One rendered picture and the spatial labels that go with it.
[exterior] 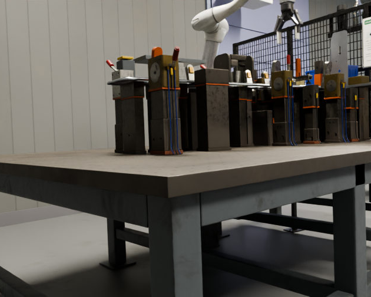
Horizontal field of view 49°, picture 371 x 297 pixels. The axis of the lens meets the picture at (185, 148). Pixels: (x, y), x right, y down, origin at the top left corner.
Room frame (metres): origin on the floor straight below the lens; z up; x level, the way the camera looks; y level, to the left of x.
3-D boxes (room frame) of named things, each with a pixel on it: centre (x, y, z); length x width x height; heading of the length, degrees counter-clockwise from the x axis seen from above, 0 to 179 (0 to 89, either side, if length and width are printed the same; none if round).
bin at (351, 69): (2.66, -0.96, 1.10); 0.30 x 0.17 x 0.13; 29
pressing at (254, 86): (2.00, -0.30, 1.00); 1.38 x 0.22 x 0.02; 124
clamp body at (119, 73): (1.83, 0.28, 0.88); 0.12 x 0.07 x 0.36; 34
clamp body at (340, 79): (2.06, -0.78, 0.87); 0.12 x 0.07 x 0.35; 34
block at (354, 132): (2.15, -0.87, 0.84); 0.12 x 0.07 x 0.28; 34
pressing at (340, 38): (2.41, -0.92, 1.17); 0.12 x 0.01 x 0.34; 34
